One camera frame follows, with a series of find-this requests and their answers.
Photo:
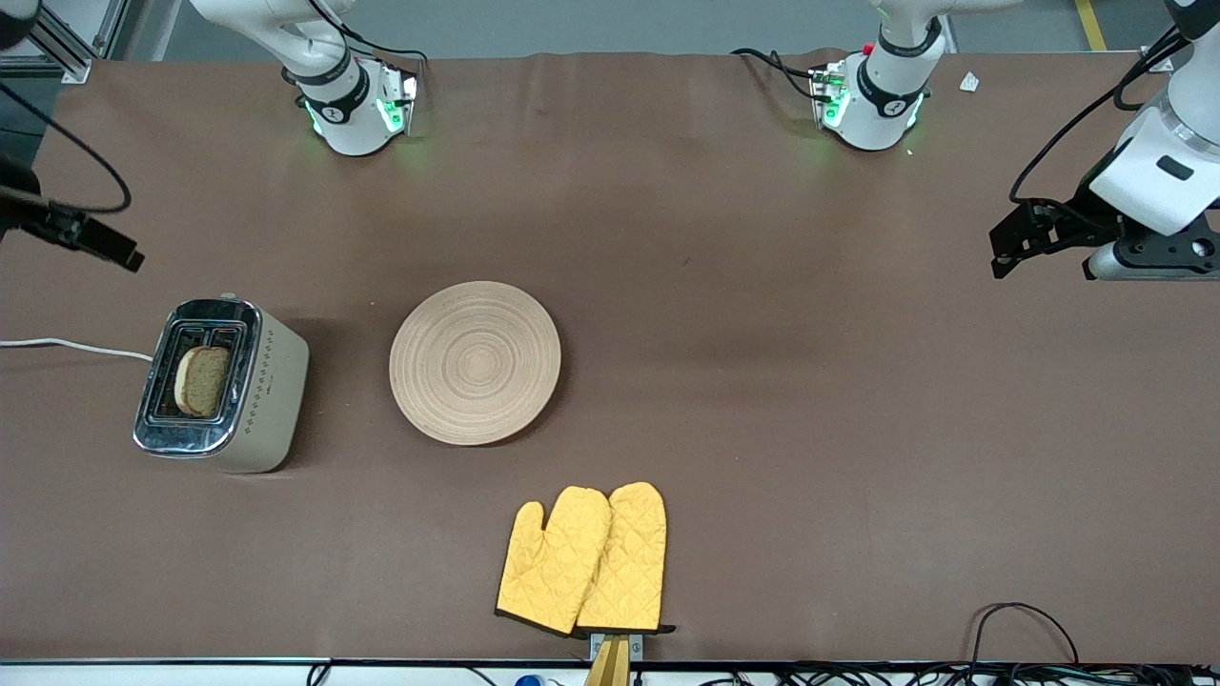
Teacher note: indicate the yellow floor tape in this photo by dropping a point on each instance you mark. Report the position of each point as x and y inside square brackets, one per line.
[1091, 24]

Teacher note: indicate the yellow quilted oven mitt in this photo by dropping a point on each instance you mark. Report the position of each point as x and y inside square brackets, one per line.
[634, 562]
[553, 562]

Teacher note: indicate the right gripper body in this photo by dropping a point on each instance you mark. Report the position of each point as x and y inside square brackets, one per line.
[19, 211]

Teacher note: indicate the round wooden plate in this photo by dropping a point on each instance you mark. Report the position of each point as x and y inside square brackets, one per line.
[477, 362]

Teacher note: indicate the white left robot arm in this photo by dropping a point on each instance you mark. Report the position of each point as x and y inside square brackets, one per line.
[882, 105]

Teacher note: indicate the brown bread slice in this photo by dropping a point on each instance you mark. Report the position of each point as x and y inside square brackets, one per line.
[203, 381]

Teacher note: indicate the small white paper scrap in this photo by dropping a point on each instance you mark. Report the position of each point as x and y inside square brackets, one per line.
[969, 82]

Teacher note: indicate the brown table cloth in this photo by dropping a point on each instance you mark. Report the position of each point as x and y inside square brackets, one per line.
[715, 238]

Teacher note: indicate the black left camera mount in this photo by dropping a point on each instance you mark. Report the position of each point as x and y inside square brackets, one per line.
[1158, 250]

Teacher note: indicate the beige chrome toaster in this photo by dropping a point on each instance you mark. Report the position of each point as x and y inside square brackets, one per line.
[257, 400]

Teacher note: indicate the small metal bracket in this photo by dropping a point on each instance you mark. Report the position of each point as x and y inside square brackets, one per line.
[636, 646]

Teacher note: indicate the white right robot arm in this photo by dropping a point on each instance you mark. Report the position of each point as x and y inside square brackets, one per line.
[348, 114]

